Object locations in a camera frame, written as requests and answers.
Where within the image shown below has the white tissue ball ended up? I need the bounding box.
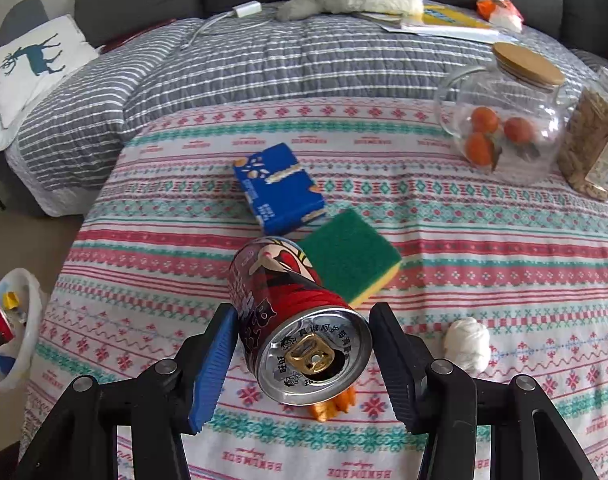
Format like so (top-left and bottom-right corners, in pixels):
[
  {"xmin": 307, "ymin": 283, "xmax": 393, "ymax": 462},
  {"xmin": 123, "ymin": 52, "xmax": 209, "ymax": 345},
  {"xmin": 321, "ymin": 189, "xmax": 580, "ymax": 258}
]
[{"xmin": 443, "ymin": 317, "xmax": 492, "ymax": 373}]

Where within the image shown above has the orange tangerine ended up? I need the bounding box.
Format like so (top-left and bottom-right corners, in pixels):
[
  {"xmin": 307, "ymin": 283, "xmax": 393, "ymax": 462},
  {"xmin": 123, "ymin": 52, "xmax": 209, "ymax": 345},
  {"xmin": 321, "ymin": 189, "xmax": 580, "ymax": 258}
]
[
  {"xmin": 466, "ymin": 132, "xmax": 497, "ymax": 168},
  {"xmin": 471, "ymin": 106, "xmax": 499, "ymax": 134},
  {"xmin": 504, "ymin": 117, "xmax": 536, "ymax": 145}
]

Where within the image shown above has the clear plastic cracker jar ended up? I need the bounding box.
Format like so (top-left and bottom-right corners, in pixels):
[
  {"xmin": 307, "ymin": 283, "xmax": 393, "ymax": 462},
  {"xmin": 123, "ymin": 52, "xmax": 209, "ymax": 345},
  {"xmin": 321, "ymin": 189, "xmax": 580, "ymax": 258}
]
[{"xmin": 556, "ymin": 65, "xmax": 608, "ymax": 202}]

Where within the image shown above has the white plastic waste bin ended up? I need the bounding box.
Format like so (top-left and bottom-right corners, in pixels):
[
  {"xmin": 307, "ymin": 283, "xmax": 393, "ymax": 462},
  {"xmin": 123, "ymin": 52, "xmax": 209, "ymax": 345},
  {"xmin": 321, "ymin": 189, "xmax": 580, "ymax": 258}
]
[{"xmin": 0, "ymin": 268, "xmax": 47, "ymax": 393}]

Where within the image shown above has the green yellow sponge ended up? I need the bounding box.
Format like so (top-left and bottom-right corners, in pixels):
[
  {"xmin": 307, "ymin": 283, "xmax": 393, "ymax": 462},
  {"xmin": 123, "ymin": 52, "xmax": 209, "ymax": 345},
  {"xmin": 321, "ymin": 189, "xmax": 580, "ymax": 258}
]
[{"xmin": 296, "ymin": 208, "xmax": 403, "ymax": 308}]

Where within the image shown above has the patterned red green tablecloth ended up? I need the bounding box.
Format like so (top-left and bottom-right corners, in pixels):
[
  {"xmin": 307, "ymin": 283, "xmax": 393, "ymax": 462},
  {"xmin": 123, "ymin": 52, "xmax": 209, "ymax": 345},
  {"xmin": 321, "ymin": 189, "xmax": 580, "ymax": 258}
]
[{"xmin": 21, "ymin": 95, "xmax": 608, "ymax": 480}]

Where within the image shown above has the small blue drink carton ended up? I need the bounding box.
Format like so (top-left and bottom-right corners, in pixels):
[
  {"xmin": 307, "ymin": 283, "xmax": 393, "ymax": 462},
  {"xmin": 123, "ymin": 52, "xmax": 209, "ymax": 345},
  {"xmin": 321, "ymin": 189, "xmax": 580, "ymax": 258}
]
[{"xmin": 232, "ymin": 142, "xmax": 327, "ymax": 236}]

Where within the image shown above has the glass jar with cork lid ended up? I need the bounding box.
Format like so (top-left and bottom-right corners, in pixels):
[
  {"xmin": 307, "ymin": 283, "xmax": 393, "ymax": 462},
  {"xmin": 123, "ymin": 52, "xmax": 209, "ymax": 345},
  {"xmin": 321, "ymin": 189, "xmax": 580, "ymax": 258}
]
[{"xmin": 434, "ymin": 42, "xmax": 569, "ymax": 186}]

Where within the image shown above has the orange white plastic bag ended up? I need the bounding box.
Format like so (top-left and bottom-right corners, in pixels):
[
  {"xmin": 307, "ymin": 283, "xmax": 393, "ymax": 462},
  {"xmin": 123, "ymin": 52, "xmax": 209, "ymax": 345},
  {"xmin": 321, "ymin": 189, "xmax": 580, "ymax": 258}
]
[{"xmin": 476, "ymin": 0, "xmax": 523, "ymax": 33}]

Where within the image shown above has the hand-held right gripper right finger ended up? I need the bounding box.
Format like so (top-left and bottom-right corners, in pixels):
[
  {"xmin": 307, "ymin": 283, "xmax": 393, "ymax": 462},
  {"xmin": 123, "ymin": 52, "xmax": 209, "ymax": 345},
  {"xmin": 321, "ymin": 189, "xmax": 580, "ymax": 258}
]
[{"xmin": 369, "ymin": 302, "xmax": 602, "ymax": 480}]

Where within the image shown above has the white deer print pillow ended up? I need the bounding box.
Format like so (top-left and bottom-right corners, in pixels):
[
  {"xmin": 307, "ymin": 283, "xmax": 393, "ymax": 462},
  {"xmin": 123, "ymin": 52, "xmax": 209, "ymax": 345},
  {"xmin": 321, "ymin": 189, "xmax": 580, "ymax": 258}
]
[{"xmin": 0, "ymin": 15, "xmax": 100, "ymax": 129}]

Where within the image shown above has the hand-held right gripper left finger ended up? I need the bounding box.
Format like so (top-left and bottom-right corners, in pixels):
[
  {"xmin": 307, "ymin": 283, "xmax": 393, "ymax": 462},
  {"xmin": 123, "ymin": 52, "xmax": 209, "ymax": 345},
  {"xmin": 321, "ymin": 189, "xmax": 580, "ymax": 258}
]
[{"xmin": 14, "ymin": 304, "xmax": 239, "ymax": 480}]

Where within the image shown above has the orange peel piece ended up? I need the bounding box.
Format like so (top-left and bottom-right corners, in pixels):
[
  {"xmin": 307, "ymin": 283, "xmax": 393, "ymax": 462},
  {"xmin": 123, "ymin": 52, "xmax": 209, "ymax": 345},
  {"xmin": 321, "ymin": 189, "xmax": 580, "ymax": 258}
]
[{"xmin": 308, "ymin": 385, "xmax": 357, "ymax": 422}]

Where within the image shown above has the white charger cable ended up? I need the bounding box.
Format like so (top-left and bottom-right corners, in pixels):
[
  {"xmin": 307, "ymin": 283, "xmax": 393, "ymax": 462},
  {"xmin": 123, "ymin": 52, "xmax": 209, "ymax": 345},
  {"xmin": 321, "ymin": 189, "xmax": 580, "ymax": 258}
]
[{"xmin": 181, "ymin": 7, "xmax": 285, "ymax": 53}]

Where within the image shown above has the grey striped quilt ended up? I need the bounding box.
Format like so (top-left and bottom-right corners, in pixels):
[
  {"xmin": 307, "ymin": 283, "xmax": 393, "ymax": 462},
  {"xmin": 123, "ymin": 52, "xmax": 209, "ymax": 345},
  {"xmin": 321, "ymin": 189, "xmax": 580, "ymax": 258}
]
[{"xmin": 4, "ymin": 2, "xmax": 608, "ymax": 218}]

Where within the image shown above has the yellow book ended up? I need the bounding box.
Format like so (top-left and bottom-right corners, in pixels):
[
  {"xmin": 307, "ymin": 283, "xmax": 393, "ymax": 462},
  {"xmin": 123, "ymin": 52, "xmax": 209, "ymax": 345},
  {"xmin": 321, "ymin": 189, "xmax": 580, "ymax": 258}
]
[{"xmin": 421, "ymin": 4, "xmax": 494, "ymax": 30}]

